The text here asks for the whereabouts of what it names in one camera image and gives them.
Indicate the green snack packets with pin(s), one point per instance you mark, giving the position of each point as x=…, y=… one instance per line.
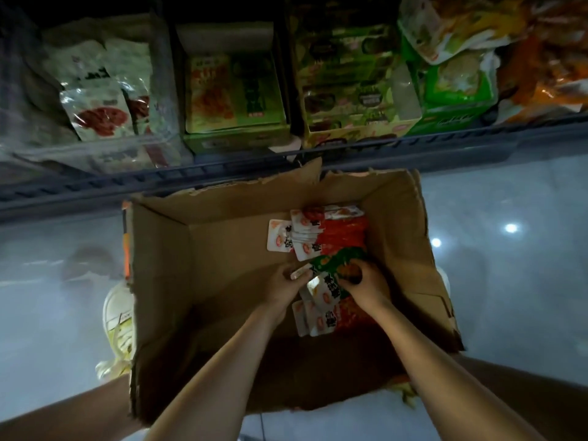
x=455, y=87

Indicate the small white orange snack packet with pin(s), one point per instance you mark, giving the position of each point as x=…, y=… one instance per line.
x=278, y=236

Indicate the person's right hand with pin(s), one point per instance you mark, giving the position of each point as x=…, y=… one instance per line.
x=369, y=287

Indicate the clear plastic tray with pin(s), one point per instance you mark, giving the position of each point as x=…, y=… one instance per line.
x=147, y=156

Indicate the person's right leg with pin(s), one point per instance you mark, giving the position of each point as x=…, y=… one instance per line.
x=542, y=399

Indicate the pile of orange yellow packets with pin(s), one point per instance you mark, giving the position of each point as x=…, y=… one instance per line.
x=524, y=50

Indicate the green konjac packets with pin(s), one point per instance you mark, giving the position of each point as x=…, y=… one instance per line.
x=331, y=266

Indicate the grey metal store shelf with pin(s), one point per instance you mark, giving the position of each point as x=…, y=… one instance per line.
x=92, y=188

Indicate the pile of snack packets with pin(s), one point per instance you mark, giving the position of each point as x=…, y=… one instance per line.
x=331, y=234

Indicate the person's leg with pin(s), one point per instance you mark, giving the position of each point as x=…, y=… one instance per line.
x=542, y=399
x=64, y=418

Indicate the brown cardboard box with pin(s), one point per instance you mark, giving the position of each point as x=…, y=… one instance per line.
x=202, y=271

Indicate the person's left shoe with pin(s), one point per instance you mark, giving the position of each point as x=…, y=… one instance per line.
x=118, y=330

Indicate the person's right forearm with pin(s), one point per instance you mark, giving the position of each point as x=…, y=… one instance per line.
x=450, y=376

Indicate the person's left leg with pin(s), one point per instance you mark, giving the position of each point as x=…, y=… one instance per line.
x=64, y=418

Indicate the person's left forearm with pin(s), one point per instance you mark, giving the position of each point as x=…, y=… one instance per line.
x=216, y=381

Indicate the green orange display carton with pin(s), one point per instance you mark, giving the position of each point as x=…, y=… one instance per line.
x=230, y=92

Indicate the person's left hand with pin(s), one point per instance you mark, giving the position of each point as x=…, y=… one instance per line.
x=283, y=289

